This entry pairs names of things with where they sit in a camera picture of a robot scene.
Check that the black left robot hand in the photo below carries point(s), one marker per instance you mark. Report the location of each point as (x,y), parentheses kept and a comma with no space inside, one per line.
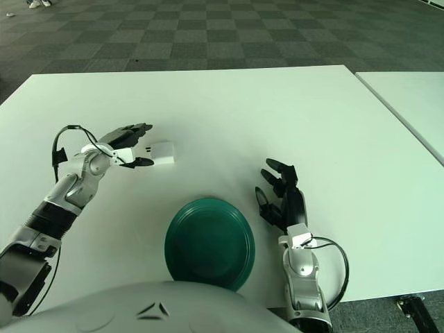
(121,140)

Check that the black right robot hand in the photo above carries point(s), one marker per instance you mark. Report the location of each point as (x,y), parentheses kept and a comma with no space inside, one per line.
(295,204)

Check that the white square charger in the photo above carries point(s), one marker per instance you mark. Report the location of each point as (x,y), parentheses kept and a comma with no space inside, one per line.
(164,154)

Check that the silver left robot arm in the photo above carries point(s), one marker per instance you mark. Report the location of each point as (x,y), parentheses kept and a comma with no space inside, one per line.
(73,187)

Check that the green round plate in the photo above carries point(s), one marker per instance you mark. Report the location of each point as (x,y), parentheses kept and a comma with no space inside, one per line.
(208,243)

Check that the white sneaker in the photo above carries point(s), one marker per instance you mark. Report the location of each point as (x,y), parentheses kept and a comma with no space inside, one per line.
(46,3)
(34,5)

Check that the white neighbouring table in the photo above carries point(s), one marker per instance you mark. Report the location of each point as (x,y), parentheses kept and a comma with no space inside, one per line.
(416,100)

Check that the black table leg base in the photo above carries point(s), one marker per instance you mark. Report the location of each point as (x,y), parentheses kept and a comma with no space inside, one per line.
(418,314)

